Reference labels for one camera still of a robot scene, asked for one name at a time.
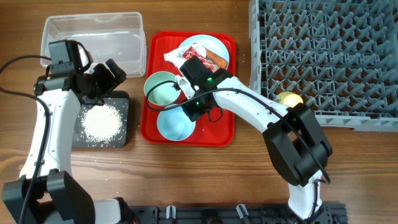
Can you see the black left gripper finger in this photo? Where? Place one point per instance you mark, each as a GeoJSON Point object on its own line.
{"type": "Point", "coordinates": [119, 74]}
{"type": "Point", "coordinates": [106, 88]}

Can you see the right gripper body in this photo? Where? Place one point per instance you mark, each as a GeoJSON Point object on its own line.
{"type": "Point", "coordinates": [194, 109]}

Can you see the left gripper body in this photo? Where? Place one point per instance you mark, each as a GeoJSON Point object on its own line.
{"type": "Point", "coordinates": [99, 81]}

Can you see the mint green bowl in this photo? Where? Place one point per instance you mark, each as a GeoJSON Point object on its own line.
{"type": "Point", "coordinates": [164, 94]}

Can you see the yellow plastic cup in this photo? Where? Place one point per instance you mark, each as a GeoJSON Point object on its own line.
{"type": "Point", "coordinates": [289, 98]}

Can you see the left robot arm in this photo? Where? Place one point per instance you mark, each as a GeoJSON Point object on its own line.
{"type": "Point", "coordinates": [46, 192]}

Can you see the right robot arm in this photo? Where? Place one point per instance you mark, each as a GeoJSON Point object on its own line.
{"type": "Point", "coordinates": [297, 146]}

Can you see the black waste tray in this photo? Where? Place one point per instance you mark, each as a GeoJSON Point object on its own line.
{"type": "Point", "coordinates": [118, 99]}

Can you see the grey dishwasher rack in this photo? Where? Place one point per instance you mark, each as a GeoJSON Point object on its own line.
{"type": "Point", "coordinates": [339, 56]}

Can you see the red plastic tray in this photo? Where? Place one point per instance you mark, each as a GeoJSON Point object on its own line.
{"type": "Point", "coordinates": [206, 133]}

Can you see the light blue bowl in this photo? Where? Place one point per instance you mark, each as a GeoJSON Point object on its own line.
{"type": "Point", "coordinates": [174, 124]}

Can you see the white rice pile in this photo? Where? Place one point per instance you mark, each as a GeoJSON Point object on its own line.
{"type": "Point", "coordinates": [101, 123]}

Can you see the clear plastic bin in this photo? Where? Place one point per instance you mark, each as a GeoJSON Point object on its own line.
{"type": "Point", "coordinates": [117, 35]}

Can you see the white crumpled napkin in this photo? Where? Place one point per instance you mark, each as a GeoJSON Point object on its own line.
{"type": "Point", "coordinates": [175, 56]}

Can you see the orange carrot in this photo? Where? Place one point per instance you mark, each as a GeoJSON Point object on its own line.
{"type": "Point", "coordinates": [216, 59]}

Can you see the red snack wrapper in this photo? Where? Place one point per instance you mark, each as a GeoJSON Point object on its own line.
{"type": "Point", "coordinates": [190, 52]}

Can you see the light blue plate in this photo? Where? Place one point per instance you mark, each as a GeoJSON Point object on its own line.
{"type": "Point", "coordinates": [209, 42]}

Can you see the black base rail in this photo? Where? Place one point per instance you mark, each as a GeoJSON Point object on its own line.
{"type": "Point", "coordinates": [328, 213]}

